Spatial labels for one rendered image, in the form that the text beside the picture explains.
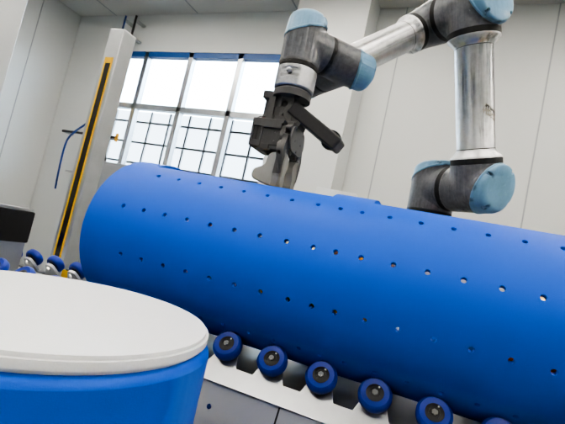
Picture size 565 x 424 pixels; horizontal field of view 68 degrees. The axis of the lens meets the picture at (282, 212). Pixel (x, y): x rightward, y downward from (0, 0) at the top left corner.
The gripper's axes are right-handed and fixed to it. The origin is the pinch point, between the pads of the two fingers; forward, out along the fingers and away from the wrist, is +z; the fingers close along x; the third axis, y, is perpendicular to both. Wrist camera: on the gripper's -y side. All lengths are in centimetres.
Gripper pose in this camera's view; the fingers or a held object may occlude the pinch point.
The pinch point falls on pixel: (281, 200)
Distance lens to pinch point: 76.0
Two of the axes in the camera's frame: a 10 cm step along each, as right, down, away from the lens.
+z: -2.0, 9.8, -0.8
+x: -3.4, -1.5, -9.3
